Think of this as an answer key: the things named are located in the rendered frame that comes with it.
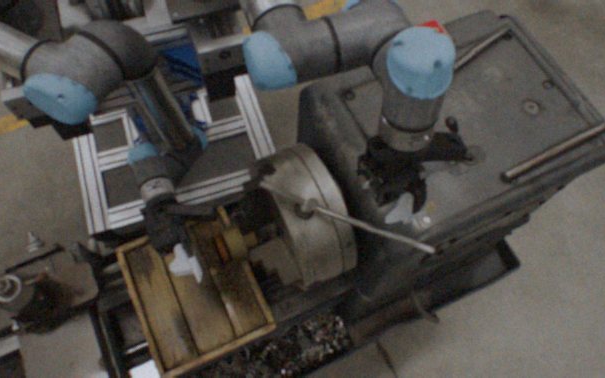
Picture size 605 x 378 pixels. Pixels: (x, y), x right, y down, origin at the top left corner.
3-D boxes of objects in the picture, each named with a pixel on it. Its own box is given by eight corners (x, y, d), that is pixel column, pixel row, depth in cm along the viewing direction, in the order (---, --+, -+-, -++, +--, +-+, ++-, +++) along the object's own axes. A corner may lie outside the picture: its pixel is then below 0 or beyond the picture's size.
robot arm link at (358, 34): (314, -5, 62) (348, 47, 56) (392, -23, 63) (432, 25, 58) (314, 43, 68) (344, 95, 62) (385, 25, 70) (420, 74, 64)
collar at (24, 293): (30, 266, 98) (23, 263, 95) (39, 301, 95) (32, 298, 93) (-9, 282, 96) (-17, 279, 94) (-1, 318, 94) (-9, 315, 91)
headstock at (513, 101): (455, 90, 153) (507, -5, 117) (545, 214, 136) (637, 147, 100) (288, 157, 140) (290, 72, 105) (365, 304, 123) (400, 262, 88)
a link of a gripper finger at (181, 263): (179, 290, 102) (164, 253, 105) (204, 279, 103) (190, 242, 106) (176, 287, 99) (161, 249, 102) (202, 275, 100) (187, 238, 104)
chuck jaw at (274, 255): (293, 229, 106) (317, 277, 101) (293, 236, 110) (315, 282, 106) (247, 249, 103) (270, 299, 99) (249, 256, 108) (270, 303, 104)
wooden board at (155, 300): (223, 209, 133) (222, 204, 129) (277, 329, 120) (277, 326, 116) (119, 253, 126) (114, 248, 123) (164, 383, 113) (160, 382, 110)
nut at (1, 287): (15, 275, 94) (6, 271, 91) (19, 293, 93) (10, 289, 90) (-5, 283, 93) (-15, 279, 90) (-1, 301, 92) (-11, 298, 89)
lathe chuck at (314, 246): (276, 166, 127) (292, 130, 96) (325, 275, 124) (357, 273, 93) (245, 178, 125) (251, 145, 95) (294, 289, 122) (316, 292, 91)
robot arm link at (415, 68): (435, 12, 56) (473, 57, 52) (420, 80, 65) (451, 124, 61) (375, 28, 55) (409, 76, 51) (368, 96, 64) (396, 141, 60)
